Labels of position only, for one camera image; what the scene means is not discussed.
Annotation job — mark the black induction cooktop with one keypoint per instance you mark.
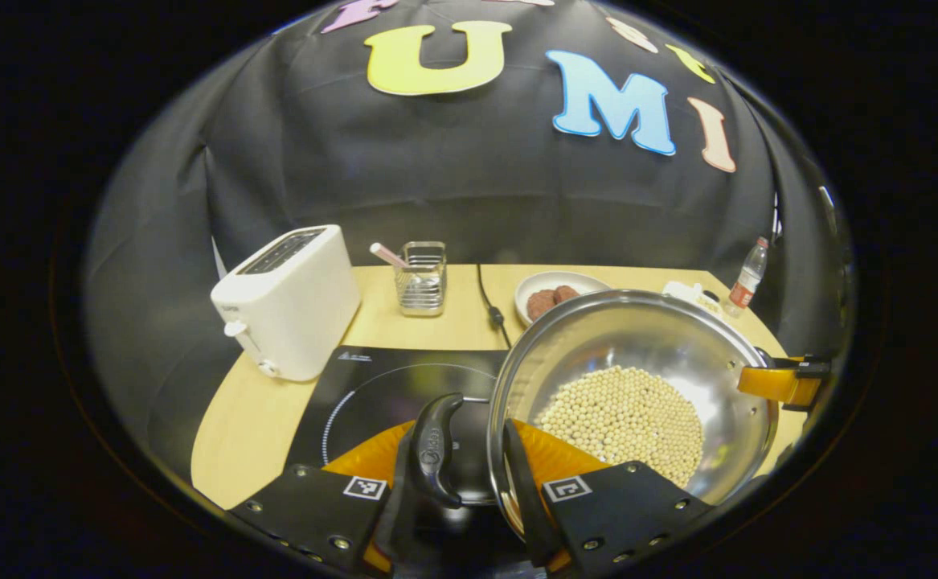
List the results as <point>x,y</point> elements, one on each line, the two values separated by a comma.
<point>372,378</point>

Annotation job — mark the white divided bean dish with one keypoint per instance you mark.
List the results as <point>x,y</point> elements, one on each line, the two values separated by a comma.
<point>681,291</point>

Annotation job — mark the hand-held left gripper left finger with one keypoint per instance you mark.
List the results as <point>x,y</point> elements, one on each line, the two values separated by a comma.
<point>392,523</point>

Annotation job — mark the pink straw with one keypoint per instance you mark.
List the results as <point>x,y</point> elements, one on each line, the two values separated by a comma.
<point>388,255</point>

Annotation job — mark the pile of yellow soybeans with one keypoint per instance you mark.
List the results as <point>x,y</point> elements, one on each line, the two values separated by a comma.
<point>621,418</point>

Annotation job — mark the white toaster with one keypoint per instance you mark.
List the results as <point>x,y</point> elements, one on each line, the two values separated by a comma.
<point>292,314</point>

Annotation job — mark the clear water bottle red label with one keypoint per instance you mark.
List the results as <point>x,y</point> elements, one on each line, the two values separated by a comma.
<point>748,277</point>

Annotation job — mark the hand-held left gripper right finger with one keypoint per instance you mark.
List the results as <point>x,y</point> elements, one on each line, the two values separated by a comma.
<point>529,515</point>

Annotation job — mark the white round plate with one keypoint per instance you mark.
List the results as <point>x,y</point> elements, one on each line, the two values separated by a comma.
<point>577,279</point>

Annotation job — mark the red meat patty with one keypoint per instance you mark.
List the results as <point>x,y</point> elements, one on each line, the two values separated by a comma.
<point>541,304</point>
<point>567,293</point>

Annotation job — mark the black backdrop cloth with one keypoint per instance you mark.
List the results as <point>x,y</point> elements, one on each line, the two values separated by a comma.
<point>436,185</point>

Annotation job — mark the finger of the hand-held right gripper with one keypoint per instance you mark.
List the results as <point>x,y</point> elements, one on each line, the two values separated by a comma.
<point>782,384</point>

